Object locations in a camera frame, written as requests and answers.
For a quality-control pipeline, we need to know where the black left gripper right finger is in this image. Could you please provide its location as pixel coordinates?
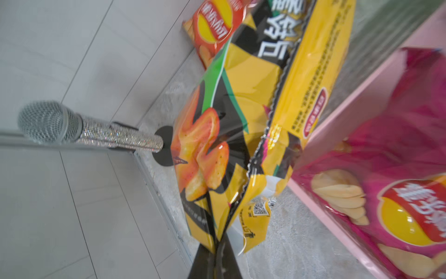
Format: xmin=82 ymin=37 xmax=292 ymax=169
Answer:
xmin=217 ymin=233 xmax=243 ymax=279

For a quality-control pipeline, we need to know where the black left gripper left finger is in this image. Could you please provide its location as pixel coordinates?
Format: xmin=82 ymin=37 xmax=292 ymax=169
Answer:
xmin=188 ymin=244 xmax=215 ymax=279

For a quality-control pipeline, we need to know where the black yellow chip bag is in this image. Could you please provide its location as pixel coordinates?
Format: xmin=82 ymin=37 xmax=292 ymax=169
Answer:
xmin=171 ymin=1 xmax=355 ymax=253

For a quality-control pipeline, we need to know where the pink Lay's chip bag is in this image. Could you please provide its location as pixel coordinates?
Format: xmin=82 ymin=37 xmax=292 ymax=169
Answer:
xmin=293 ymin=48 xmax=446 ymax=279

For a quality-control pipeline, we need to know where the red Lay's chip bag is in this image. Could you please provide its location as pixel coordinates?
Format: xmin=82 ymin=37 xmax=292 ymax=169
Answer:
xmin=182 ymin=0 xmax=257 ymax=68

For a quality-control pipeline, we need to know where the pink plastic basket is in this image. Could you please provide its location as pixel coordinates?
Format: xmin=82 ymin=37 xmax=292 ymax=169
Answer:
xmin=289 ymin=5 xmax=446 ymax=279

